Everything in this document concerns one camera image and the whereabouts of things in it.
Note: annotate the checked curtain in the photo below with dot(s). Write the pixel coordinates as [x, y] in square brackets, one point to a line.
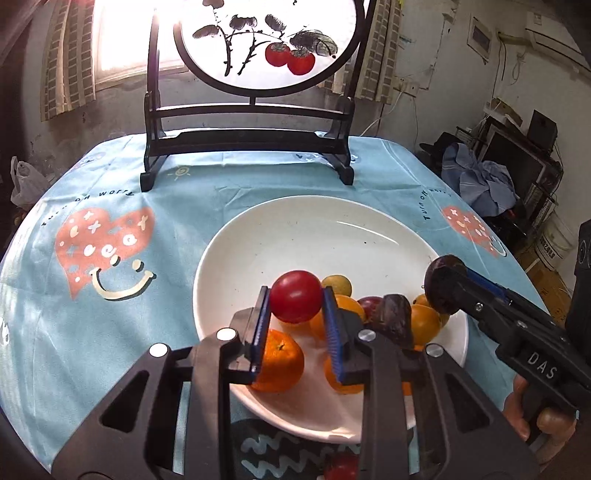
[383, 50]
[69, 60]

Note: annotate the small yellow kumquat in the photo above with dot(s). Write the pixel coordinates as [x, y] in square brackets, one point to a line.
[339, 285]

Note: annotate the blue clothes pile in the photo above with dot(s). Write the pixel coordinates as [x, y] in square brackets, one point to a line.
[485, 180]

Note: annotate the black monitor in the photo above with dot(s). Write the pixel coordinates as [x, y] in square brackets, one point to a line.
[521, 166]

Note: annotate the large orange mandarin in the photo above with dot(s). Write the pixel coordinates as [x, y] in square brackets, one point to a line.
[281, 362]
[353, 387]

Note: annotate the bright window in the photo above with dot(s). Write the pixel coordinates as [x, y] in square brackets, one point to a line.
[124, 41]

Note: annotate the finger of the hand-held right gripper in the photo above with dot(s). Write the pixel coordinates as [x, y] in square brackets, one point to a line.
[489, 286]
[457, 295]

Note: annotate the white air conditioner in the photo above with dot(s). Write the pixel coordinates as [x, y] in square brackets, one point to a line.
[554, 41]

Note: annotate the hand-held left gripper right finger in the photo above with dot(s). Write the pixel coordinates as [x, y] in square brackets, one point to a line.
[333, 344]

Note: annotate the red cherry tomato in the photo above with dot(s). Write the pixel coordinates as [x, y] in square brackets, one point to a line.
[341, 468]
[369, 305]
[295, 295]

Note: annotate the yellow-orange citrus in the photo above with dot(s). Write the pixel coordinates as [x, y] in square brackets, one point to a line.
[351, 307]
[425, 323]
[421, 300]

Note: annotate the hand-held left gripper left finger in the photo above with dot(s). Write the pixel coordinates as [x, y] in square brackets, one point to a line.
[261, 332]

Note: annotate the person's right hand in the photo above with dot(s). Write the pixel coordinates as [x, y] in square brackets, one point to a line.
[554, 422]

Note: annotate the white round plate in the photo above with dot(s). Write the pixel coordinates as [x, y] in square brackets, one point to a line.
[314, 240]

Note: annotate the white plastic bag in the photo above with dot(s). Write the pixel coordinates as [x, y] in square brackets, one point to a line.
[27, 182]

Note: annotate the dark wooden painted table screen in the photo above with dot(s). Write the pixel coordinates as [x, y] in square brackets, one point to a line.
[249, 138]

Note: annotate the white plastic bucket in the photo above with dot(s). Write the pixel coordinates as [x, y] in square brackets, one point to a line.
[556, 240]

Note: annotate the white wall panel box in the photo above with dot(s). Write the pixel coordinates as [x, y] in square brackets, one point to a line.
[480, 39]

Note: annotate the light blue printed tablecloth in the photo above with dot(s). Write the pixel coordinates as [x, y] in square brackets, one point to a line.
[194, 203]

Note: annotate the black speaker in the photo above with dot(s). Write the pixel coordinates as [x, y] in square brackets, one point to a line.
[542, 129]

